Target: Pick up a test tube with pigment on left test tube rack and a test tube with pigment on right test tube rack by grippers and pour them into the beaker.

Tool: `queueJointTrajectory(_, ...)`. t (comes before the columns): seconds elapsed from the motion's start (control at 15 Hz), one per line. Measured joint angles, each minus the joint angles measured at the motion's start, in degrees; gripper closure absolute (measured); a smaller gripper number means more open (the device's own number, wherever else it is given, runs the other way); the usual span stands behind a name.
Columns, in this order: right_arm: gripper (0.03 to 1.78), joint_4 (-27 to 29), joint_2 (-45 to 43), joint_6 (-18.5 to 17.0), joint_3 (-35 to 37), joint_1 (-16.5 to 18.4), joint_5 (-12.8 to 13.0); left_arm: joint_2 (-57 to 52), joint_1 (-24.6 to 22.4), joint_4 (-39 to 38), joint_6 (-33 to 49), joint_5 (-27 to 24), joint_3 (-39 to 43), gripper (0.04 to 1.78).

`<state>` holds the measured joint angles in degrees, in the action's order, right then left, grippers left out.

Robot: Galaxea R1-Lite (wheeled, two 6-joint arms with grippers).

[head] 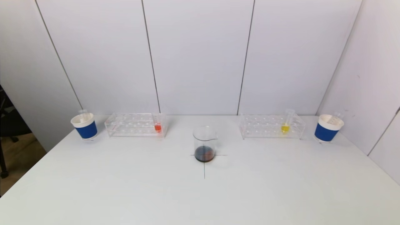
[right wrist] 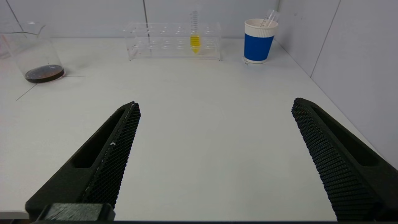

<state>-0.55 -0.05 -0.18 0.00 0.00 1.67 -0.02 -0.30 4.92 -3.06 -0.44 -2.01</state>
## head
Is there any clear graduated plastic test tube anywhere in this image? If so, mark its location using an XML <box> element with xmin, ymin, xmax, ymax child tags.
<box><xmin>330</xmin><ymin>112</ymin><xmax>346</xmax><ymax>125</ymax></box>

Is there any clear glass beaker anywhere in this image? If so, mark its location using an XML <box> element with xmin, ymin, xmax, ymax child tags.
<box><xmin>193</xmin><ymin>126</ymin><xmax>218</xmax><ymax>163</ymax></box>

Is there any test tube with red pigment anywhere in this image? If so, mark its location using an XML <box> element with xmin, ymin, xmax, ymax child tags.
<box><xmin>153</xmin><ymin>110</ymin><xmax>163</xmax><ymax>133</ymax></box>

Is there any clear acrylic test tube rack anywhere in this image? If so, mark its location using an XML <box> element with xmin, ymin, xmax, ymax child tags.
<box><xmin>104</xmin><ymin>113</ymin><xmax>168</xmax><ymax>138</ymax></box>
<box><xmin>239</xmin><ymin>113</ymin><xmax>307</xmax><ymax>140</ymax></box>

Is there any test tube with yellow pigment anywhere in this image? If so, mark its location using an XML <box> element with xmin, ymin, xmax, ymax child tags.
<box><xmin>281</xmin><ymin>109</ymin><xmax>296</xmax><ymax>134</ymax></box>

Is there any blue white paper cup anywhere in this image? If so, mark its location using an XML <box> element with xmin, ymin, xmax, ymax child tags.
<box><xmin>314</xmin><ymin>114</ymin><xmax>345</xmax><ymax>143</ymax></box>
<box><xmin>70</xmin><ymin>113</ymin><xmax>98</xmax><ymax>140</ymax></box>

